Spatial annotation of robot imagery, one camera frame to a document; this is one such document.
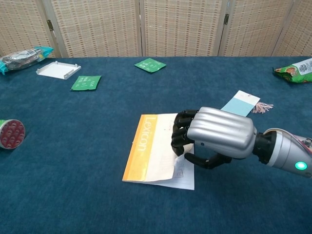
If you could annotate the green chip can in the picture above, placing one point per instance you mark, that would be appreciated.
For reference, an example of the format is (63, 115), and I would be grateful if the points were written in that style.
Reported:
(12, 134)

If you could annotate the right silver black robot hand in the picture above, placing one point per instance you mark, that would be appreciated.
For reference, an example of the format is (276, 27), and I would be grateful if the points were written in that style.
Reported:
(219, 131)

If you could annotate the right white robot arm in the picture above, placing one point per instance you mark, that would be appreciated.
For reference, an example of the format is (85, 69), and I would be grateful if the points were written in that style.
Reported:
(285, 151)

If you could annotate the white square plastic tray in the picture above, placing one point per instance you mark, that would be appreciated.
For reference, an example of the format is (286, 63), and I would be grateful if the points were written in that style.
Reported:
(56, 70)

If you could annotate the dark blue tablecloth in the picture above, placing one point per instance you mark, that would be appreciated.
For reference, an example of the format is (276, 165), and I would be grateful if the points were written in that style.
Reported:
(73, 146)

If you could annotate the light blue tasselled bookmark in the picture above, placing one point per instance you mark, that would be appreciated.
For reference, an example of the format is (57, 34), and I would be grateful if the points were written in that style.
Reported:
(240, 104)

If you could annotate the teal snack bag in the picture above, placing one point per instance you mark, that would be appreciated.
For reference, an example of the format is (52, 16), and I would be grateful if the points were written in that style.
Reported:
(22, 58)

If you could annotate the green snack bag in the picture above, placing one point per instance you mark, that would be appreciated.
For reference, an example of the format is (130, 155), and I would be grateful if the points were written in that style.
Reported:
(295, 73)

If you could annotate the green sachet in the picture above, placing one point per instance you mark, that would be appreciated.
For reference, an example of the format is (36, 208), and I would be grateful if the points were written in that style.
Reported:
(85, 83)
(150, 65)

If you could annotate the white paper sheet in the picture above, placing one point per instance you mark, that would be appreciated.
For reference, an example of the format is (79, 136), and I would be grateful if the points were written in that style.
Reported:
(141, 156)

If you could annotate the woven folding screen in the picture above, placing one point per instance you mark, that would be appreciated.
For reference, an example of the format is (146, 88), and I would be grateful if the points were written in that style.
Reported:
(97, 24)

